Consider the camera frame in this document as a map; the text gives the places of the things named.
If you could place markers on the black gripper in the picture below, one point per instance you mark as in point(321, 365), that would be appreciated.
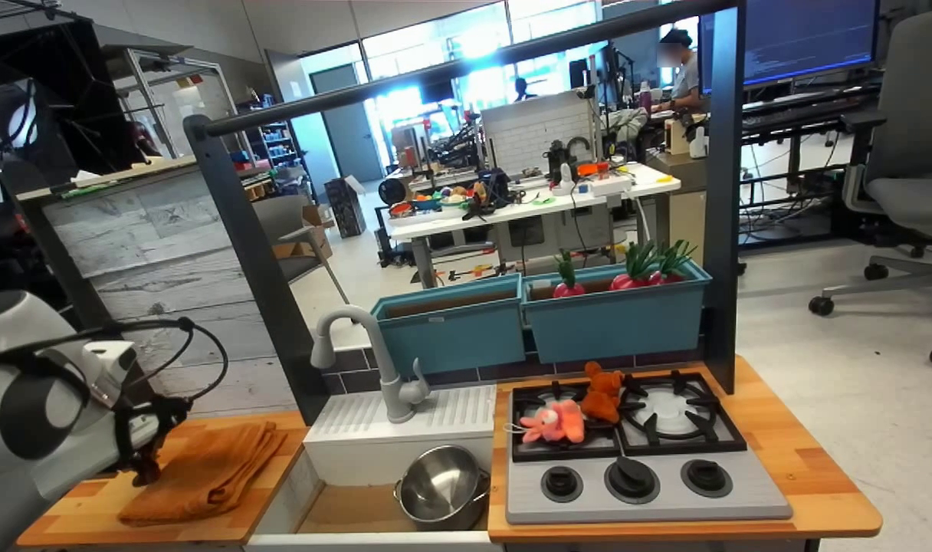
point(148, 418)

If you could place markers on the orange terry towel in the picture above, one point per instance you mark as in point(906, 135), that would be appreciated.
point(215, 477)

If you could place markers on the orange plush toy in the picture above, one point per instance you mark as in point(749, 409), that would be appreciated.
point(601, 393)

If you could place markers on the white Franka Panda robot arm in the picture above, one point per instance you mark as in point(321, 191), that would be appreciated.
point(24, 418)

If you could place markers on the stainless steel pot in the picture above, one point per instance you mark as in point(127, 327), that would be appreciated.
point(438, 486)

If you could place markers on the black stove knob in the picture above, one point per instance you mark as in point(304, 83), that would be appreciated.
point(634, 478)
point(563, 483)
point(705, 477)

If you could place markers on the red toy vegetable green leaves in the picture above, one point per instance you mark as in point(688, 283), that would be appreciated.
point(565, 277)
point(634, 266)
point(676, 260)

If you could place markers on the grey toy gas stove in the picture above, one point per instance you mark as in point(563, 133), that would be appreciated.
point(774, 492)

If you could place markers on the white kitchen sink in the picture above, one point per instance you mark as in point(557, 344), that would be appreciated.
point(354, 440)

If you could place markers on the grey wood backsplash panel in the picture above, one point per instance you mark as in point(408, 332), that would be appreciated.
point(161, 246)

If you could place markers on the grey kitchen faucet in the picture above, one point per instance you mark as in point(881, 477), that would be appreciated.
point(391, 387)

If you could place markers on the black trash bin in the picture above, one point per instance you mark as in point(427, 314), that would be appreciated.
point(345, 204)

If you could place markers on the teal plastic bin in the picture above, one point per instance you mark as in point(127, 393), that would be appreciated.
point(629, 323)
point(456, 327)

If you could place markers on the white work table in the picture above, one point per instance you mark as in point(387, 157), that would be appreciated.
point(607, 189)

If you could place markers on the cardboard box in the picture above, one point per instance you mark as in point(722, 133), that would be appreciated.
point(688, 219)

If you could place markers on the seated person in background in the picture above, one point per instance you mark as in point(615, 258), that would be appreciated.
point(682, 66)

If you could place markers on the black computer desk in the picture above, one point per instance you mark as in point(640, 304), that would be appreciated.
point(814, 112)

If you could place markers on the computer monitor blue screen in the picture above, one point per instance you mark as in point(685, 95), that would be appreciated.
point(808, 40)

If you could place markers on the grey office chair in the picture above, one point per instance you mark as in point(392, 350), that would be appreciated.
point(916, 133)

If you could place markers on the black slanted frame post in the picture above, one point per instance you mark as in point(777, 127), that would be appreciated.
point(62, 263)

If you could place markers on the black metal kitchen frame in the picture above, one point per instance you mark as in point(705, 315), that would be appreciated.
point(722, 204)

